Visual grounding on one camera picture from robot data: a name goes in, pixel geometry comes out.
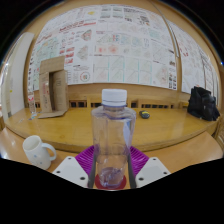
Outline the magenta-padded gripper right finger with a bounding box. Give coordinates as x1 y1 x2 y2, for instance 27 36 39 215
127 145 172 189

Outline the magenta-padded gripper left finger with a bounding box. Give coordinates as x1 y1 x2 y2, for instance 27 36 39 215
52 144 98 189

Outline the clear white-capped water bottle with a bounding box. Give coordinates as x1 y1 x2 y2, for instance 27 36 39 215
90 88 137 189

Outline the flat round red coaster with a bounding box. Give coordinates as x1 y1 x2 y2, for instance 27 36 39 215
94 173 129 191

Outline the small dark handheld device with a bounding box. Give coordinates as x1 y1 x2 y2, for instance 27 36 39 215
139 110 151 120

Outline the white ceramic mug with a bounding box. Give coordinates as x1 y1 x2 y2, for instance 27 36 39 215
22 134 58 171

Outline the small clear plastic bottle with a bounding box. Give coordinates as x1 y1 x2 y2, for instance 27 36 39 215
27 91 38 121

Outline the brown cardboard box stand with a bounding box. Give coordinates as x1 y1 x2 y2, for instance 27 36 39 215
37 55 70 120

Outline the black bag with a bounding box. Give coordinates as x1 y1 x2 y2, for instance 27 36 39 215
186 85 221 122

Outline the white standing board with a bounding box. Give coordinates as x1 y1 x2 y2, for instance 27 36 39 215
0 31 35 118

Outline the narrow printed wall poster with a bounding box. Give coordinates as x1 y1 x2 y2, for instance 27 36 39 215
166 19 221 101

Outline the large printed wall poster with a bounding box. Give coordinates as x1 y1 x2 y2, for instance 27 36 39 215
27 3 178 91

